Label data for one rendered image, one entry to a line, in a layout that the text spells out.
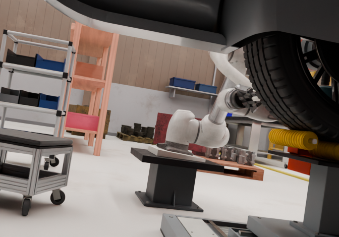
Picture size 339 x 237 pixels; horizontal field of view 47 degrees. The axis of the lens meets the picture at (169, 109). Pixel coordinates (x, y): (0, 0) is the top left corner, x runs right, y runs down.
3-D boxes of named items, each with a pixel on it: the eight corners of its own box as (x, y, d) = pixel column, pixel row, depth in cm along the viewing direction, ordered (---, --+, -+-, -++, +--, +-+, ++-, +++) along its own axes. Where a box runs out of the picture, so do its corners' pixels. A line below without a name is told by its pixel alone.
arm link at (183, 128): (163, 139, 261) (170, 107, 262) (189, 145, 263) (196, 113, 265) (166, 140, 245) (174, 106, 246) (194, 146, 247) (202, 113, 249)
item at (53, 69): (-23, 164, 284) (0, 27, 287) (-7, 158, 325) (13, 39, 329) (53, 174, 293) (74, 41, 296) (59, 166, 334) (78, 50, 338)
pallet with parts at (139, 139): (147, 141, 977) (150, 125, 978) (156, 145, 864) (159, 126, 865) (116, 136, 959) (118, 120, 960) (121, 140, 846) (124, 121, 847)
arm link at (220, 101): (226, 84, 166) (255, 92, 168) (215, 86, 181) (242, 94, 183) (220, 109, 165) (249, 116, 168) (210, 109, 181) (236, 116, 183)
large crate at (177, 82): (189, 91, 1005) (190, 82, 1006) (194, 90, 964) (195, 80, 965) (168, 86, 992) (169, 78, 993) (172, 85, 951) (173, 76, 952)
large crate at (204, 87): (211, 94, 1015) (212, 87, 1016) (216, 94, 980) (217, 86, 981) (193, 91, 1004) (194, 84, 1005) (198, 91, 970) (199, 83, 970)
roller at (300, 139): (304, 149, 117) (307, 130, 117) (264, 142, 146) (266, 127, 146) (322, 152, 118) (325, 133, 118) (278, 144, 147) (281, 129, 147)
